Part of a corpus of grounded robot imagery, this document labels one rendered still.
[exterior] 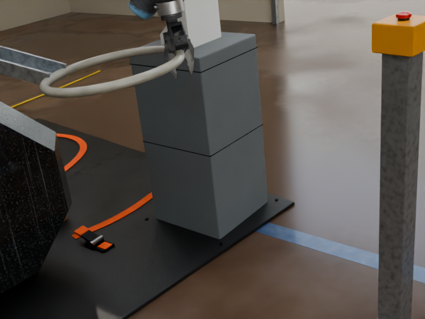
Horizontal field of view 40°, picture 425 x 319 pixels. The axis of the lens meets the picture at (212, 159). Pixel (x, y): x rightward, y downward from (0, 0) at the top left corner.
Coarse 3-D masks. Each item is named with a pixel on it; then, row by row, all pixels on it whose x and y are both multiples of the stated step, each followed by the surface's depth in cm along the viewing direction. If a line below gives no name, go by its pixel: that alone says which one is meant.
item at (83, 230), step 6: (78, 228) 275; (84, 228) 276; (78, 234) 272; (84, 234) 273; (90, 234) 273; (96, 234) 273; (90, 240) 270; (96, 240) 270; (102, 240) 273; (90, 246) 269; (96, 246) 269; (102, 246) 267; (108, 246) 267; (102, 252) 265
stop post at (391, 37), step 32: (384, 32) 152; (416, 32) 148; (384, 64) 158; (416, 64) 156; (384, 96) 162; (416, 96) 160; (384, 128) 165; (416, 128) 165; (384, 160) 169; (416, 160) 169; (384, 192) 173; (416, 192) 174; (384, 224) 178; (384, 256) 182; (384, 288) 187
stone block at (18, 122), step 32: (0, 128) 219; (32, 128) 234; (0, 160) 221; (32, 160) 231; (0, 192) 224; (32, 192) 235; (64, 192) 246; (0, 224) 227; (32, 224) 238; (0, 256) 230; (32, 256) 241; (0, 288) 233
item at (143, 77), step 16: (144, 48) 214; (160, 48) 210; (80, 64) 213; (96, 64) 216; (176, 64) 186; (48, 80) 197; (128, 80) 175; (144, 80) 177; (64, 96) 179; (80, 96) 177
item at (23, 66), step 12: (0, 48) 213; (0, 60) 202; (12, 60) 213; (24, 60) 212; (36, 60) 210; (48, 60) 209; (0, 72) 204; (12, 72) 202; (24, 72) 201; (36, 72) 199; (48, 72) 210
